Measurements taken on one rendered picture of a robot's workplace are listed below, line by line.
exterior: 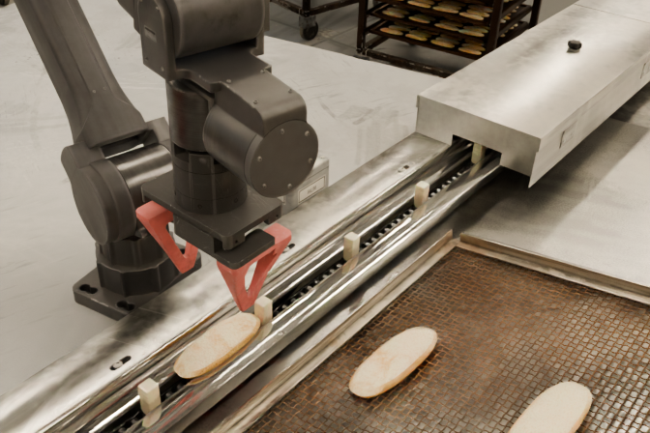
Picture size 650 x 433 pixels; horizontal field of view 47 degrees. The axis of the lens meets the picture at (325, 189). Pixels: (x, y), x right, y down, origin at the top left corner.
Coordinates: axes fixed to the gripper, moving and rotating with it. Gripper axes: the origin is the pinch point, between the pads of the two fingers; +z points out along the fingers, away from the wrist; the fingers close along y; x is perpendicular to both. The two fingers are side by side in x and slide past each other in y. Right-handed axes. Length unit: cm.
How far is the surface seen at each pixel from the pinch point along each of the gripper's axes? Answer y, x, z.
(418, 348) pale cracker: 17.0, 6.5, 1.6
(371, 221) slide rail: -1.2, 25.5, 7.9
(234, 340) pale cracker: 1.3, 0.7, 6.9
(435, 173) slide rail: -1.4, 39.6, 8.0
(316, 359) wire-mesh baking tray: 10.4, 1.5, 3.6
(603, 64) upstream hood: 6, 73, 1
